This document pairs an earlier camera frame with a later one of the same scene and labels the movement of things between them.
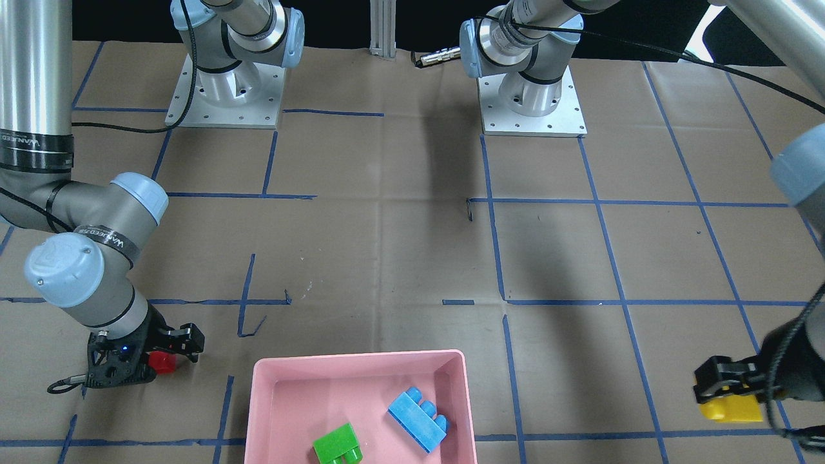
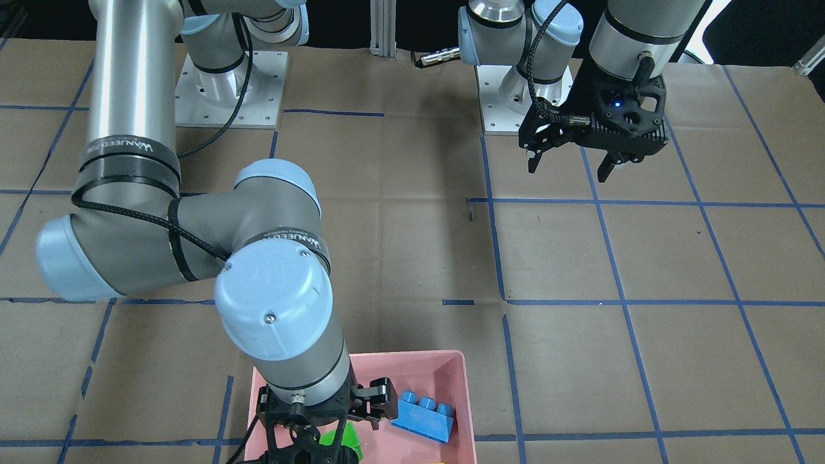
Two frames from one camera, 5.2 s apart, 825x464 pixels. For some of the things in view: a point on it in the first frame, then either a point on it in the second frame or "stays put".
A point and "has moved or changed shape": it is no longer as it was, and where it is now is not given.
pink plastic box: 295,400 stays put
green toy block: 341,446 stays put
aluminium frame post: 383,19 stays put
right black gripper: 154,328 → 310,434
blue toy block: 419,420 has moved or changed shape
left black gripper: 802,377 → 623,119
